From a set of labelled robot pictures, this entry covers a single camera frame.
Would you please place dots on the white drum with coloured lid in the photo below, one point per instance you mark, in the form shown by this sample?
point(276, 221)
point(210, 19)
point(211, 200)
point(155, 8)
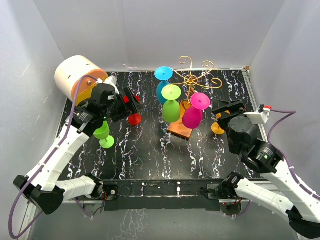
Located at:
point(78, 70)

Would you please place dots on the pink wine glass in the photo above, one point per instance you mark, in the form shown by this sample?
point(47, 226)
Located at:
point(193, 116)

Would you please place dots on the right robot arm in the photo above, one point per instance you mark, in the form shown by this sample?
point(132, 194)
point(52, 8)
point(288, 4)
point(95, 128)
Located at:
point(298, 204)

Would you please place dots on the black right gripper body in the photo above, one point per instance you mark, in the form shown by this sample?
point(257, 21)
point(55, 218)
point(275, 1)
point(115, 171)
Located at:
point(223, 121)

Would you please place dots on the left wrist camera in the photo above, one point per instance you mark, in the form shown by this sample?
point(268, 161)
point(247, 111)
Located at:
point(111, 80)

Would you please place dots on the red wine glass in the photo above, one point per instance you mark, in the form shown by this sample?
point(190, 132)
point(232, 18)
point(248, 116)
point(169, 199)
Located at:
point(136, 118)

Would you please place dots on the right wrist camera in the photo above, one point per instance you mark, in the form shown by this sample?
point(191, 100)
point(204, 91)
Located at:
point(260, 116)

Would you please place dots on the wooden rack base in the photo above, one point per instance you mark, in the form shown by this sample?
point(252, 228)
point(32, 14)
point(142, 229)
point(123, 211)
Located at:
point(177, 128)

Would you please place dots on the orange wine glass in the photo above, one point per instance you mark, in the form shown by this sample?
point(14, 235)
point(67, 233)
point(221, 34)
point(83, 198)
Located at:
point(215, 127)

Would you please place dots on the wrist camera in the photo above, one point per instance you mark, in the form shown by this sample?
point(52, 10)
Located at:
point(111, 80)
point(260, 116)

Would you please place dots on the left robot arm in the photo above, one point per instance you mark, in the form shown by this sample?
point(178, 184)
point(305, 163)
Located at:
point(42, 186)

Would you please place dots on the green wine glass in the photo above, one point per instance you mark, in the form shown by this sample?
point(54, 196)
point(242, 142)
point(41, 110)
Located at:
point(171, 110)
point(106, 141)

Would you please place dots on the blue wine glass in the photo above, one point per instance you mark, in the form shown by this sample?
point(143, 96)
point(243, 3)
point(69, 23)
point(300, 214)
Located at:
point(163, 74)

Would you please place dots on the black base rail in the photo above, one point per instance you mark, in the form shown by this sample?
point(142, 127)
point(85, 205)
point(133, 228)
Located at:
point(163, 194)

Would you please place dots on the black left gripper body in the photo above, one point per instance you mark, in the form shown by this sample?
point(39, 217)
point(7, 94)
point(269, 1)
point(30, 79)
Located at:
point(119, 110)

